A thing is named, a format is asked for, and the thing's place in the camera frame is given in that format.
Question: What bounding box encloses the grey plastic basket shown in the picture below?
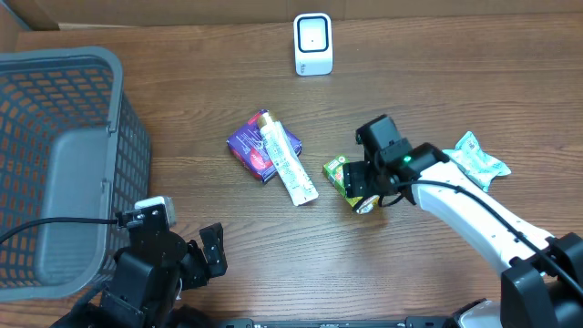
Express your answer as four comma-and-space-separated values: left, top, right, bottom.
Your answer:
1, 46, 151, 302

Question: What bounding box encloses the white tube gold cap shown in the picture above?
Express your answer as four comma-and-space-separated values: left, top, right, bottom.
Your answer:
257, 112, 319, 206

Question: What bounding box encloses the white barcode scanner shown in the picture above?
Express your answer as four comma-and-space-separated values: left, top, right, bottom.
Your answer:
293, 13, 333, 77

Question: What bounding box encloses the left black cable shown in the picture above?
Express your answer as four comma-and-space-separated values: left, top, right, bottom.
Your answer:
0, 216, 127, 247

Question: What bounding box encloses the light blue plastic packet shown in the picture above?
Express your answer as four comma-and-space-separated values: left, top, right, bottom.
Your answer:
443, 131, 511, 192

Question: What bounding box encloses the green yellow drink carton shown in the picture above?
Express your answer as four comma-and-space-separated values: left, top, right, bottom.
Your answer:
322, 154, 379, 214

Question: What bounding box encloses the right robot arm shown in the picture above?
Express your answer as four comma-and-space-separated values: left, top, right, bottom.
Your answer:
343, 115, 582, 328

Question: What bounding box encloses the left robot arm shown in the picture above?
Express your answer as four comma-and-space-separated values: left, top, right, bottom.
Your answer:
53, 204, 228, 328

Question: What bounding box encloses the purple red packet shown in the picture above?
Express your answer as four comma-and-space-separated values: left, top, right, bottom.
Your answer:
227, 109, 302, 183

